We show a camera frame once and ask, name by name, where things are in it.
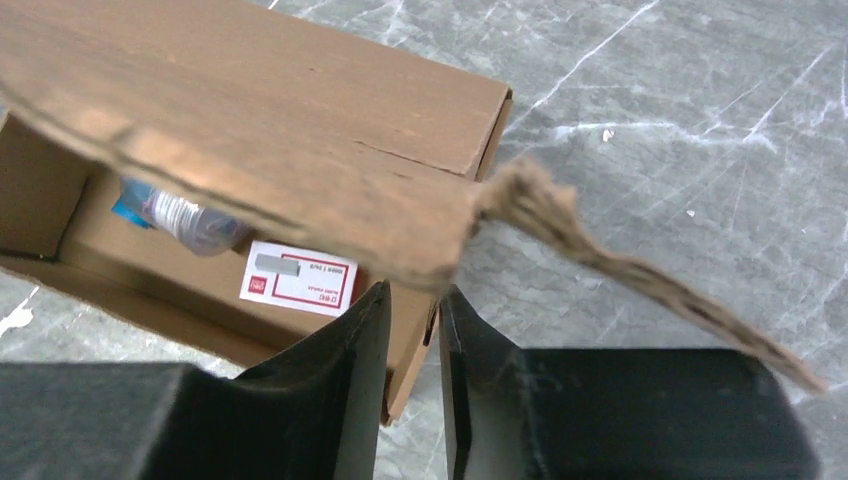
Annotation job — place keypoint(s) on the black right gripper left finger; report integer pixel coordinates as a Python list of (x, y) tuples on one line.
[(310, 412)]

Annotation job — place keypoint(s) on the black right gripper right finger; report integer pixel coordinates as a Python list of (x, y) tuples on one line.
[(601, 413)]

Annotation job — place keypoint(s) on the small red white box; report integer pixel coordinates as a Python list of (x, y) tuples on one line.
[(298, 279)]

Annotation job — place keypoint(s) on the clear plastic jar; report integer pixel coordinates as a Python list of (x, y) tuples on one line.
[(205, 231)]

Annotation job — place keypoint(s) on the brown cardboard box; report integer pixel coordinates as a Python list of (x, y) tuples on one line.
[(314, 138)]

